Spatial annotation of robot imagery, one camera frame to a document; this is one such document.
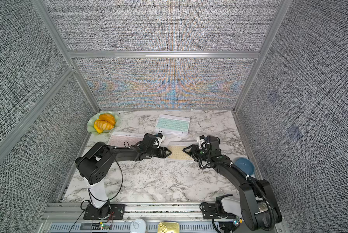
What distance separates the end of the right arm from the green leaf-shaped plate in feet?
1.94

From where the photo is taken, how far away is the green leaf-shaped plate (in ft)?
3.38

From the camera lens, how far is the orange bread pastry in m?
1.02

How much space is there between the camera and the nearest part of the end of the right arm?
638 mm

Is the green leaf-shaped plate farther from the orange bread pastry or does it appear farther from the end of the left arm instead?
the end of the left arm

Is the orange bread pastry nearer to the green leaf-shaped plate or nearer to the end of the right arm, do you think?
the green leaf-shaped plate
